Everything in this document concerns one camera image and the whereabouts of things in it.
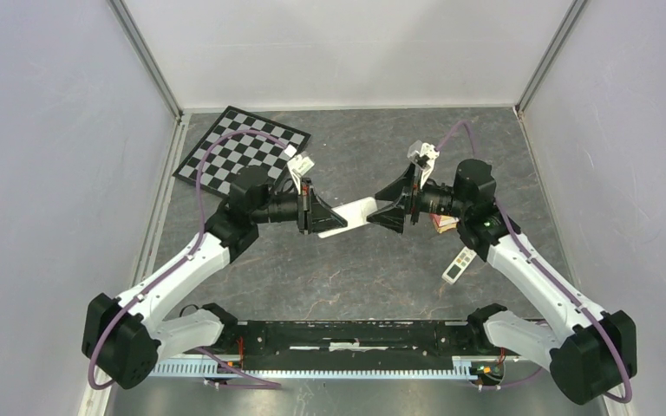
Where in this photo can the black white chessboard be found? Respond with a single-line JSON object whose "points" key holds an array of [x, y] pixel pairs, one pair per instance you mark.
{"points": [[240, 151]]}

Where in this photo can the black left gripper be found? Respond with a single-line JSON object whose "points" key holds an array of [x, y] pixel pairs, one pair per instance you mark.
{"points": [[315, 216]]}

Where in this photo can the red playing card box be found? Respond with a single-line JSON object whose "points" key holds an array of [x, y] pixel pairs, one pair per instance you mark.
{"points": [[443, 223]]}

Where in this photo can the white remote with dark buttons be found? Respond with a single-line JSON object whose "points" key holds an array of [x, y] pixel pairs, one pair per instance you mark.
{"points": [[355, 213]]}

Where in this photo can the white slim remote control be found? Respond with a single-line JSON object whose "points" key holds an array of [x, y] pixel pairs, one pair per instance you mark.
{"points": [[458, 266]]}

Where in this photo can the white cable duct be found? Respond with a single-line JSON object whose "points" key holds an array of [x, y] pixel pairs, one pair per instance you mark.
{"points": [[200, 366]]}

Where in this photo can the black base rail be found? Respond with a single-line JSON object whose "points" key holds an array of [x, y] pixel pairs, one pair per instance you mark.
{"points": [[351, 345]]}

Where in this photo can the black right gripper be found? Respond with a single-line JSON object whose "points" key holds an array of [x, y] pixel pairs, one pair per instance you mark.
{"points": [[406, 191]]}

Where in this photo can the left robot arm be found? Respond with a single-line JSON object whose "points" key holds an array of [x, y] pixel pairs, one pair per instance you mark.
{"points": [[126, 336]]}

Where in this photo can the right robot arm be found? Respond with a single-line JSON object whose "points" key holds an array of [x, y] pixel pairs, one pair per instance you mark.
{"points": [[588, 351]]}

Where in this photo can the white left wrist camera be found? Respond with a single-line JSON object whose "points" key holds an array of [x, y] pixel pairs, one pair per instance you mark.
{"points": [[298, 165]]}

